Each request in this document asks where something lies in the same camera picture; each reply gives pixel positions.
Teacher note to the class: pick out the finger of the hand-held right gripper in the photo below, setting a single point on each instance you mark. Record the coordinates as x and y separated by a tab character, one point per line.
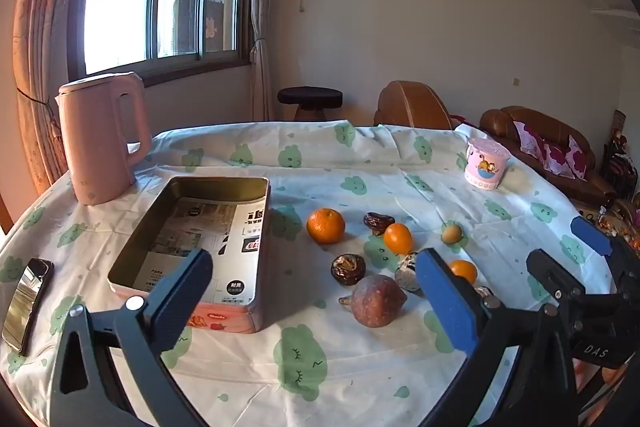
552	274
590	236

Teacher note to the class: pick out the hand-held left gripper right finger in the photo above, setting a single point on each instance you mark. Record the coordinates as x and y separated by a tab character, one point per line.
445	302

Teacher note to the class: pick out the large dark brown stemmed fruit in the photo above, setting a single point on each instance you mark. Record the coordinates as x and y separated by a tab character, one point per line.
377	302

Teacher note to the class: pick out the black smartphone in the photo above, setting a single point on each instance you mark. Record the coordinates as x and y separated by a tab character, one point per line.
27	302

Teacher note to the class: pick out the large mandarin orange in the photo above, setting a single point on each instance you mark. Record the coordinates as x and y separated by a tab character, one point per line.
326	226

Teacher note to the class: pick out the dark round stool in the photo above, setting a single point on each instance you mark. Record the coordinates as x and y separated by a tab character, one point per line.
310	97

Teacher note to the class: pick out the orange patterned curtain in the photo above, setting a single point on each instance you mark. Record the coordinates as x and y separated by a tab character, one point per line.
40	57

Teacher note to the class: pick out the dark cluttered shelf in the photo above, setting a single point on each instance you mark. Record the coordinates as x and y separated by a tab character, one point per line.
622	167

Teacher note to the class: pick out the pink floral cushion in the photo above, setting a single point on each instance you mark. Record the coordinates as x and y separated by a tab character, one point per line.
550	152

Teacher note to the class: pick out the beige curtain tieback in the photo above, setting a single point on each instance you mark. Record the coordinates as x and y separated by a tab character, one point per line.
256	49

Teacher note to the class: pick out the beige curtain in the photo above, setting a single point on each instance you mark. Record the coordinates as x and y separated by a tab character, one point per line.
260	32

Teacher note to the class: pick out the small layered dessert jar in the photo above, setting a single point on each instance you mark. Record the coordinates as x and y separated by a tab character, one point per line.
406	274
482	292

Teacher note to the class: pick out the pink rectangular tin box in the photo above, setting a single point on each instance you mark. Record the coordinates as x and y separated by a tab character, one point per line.
225	317

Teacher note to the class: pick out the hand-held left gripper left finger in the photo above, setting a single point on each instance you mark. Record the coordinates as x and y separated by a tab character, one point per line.
175	307

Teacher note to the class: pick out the pink electric kettle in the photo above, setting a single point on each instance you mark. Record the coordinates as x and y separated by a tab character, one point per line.
95	142

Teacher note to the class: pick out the small orange kumquat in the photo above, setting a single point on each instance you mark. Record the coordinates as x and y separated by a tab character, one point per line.
398	239
465	271

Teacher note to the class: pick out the pink cartoon cup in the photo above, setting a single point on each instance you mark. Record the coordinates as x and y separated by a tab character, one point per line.
486	164

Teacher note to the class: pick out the brown leather sofa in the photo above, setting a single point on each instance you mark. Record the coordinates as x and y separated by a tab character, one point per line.
595	187

